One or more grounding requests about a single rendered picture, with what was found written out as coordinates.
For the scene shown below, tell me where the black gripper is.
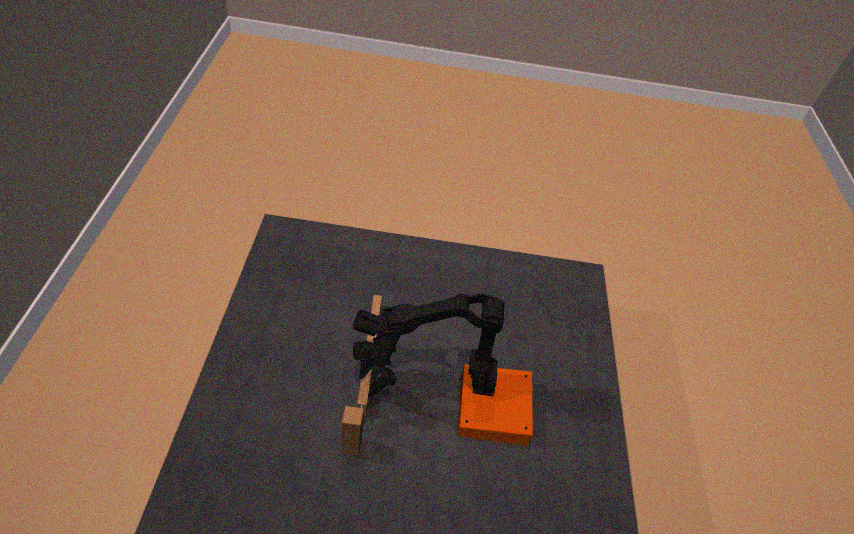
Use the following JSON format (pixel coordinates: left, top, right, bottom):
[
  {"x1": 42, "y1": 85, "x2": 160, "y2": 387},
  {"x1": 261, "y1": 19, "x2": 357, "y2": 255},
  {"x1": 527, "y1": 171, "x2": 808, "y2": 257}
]
[{"x1": 359, "y1": 336, "x2": 397, "y2": 397}]

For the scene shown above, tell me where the brown wooden post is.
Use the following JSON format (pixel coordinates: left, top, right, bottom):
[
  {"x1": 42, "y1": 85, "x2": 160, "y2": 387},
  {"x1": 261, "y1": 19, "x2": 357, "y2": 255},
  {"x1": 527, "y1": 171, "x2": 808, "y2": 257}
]
[{"x1": 341, "y1": 406, "x2": 364, "y2": 455}]

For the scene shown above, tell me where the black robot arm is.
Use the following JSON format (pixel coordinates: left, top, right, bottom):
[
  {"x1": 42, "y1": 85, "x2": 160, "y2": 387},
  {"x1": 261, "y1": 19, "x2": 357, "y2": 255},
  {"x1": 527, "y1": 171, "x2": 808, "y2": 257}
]
[{"x1": 353, "y1": 293, "x2": 505, "y2": 396}]

